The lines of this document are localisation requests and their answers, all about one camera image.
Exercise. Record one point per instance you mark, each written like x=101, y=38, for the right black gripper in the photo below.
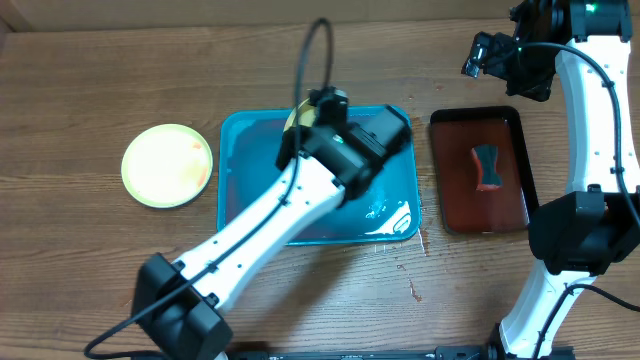
x=537, y=89

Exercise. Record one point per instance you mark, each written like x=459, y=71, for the yellow-green plate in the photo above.
x=167, y=166
x=306, y=114

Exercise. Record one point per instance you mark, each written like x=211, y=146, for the dark sponge with red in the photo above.
x=485, y=159

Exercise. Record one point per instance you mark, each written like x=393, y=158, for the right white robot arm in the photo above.
x=586, y=45

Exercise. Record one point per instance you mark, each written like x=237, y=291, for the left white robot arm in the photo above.
x=325, y=162

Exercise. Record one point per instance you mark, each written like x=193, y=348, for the dark red black-rimmed tray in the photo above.
x=453, y=133

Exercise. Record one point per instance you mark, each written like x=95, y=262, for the teal plastic tray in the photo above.
x=389, y=211

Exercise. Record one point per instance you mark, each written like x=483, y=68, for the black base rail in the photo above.
x=473, y=352

